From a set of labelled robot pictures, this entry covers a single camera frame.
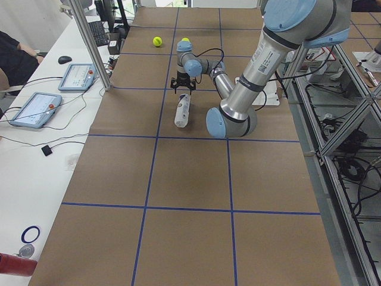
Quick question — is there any black computer mouse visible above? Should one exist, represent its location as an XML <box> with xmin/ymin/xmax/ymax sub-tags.
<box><xmin>58</xmin><ymin>55</ymin><xmax>72</xmax><ymax>64</ymax></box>

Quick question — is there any teach pendant tablet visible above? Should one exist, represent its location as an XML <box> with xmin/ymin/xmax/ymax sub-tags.
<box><xmin>10</xmin><ymin>92</ymin><xmax>63</xmax><ymax>129</ymax></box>
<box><xmin>58</xmin><ymin>63</ymin><xmax>97</xmax><ymax>92</ymax></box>

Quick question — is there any red cylinder bottle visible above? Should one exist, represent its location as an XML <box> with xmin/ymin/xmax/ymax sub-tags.
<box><xmin>0</xmin><ymin>253</ymin><xmax>38</xmax><ymax>276</ymax></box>

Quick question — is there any aluminium frame post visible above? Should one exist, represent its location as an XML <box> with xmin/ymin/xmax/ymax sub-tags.
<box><xmin>68</xmin><ymin>0</ymin><xmax>111</xmax><ymax>91</ymax></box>

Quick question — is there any black keyboard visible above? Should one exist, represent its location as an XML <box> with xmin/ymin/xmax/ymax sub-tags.
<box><xmin>88</xmin><ymin>21</ymin><xmax>108</xmax><ymax>46</ymax></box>

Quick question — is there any person in black shirt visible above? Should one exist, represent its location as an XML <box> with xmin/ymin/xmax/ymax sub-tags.
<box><xmin>1</xmin><ymin>32</ymin><xmax>44</xmax><ymax>90</ymax></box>

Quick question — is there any small black square puck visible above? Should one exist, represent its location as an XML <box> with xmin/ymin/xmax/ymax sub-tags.
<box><xmin>41</xmin><ymin>145</ymin><xmax>52</xmax><ymax>157</ymax></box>

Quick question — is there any blue tape roll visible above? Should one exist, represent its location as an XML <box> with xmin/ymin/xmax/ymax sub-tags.
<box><xmin>20</xmin><ymin>225</ymin><xmax>41</xmax><ymax>244</ymax></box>

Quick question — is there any far teach pendant tablet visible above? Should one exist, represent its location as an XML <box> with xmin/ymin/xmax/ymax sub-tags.
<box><xmin>58</xmin><ymin>63</ymin><xmax>97</xmax><ymax>92</ymax></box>

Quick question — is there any aluminium side rack frame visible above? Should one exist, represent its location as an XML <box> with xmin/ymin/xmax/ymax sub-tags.
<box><xmin>283</xmin><ymin>38</ymin><xmax>380</xmax><ymax>285</ymax></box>

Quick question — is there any white blue ball can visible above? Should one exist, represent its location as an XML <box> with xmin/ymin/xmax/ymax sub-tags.
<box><xmin>174</xmin><ymin>94</ymin><xmax>191</xmax><ymax>128</ymax></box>

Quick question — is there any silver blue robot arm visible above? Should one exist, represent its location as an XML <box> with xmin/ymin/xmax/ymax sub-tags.
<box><xmin>170</xmin><ymin>0</ymin><xmax>352</xmax><ymax>138</ymax></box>

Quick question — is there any near teach pendant tablet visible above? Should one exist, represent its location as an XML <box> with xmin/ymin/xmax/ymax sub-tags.
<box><xmin>10</xmin><ymin>92</ymin><xmax>63</xmax><ymax>129</ymax></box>

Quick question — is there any black box with label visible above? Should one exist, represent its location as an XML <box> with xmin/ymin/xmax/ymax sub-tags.
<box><xmin>108</xmin><ymin>33</ymin><xmax>121</xmax><ymax>55</ymax></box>

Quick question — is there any silver round lid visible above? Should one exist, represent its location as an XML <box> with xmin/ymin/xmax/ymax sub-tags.
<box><xmin>17</xmin><ymin>244</ymin><xmax>35</xmax><ymax>259</ymax></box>

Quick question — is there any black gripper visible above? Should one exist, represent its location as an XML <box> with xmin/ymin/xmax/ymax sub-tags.
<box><xmin>170</xmin><ymin>71</ymin><xmax>196</xmax><ymax>94</ymax></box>

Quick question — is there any black computer monitor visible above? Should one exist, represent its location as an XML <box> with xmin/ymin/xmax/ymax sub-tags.
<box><xmin>94</xmin><ymin>0</ymin><xmax>132</xmax><ymax>33</ymax></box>

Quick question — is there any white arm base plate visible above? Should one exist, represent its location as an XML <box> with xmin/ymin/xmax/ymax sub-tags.
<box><xmin>252</xmin><ymin>81</ymin><xmax>280</xmax><ymax>107</ymax></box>

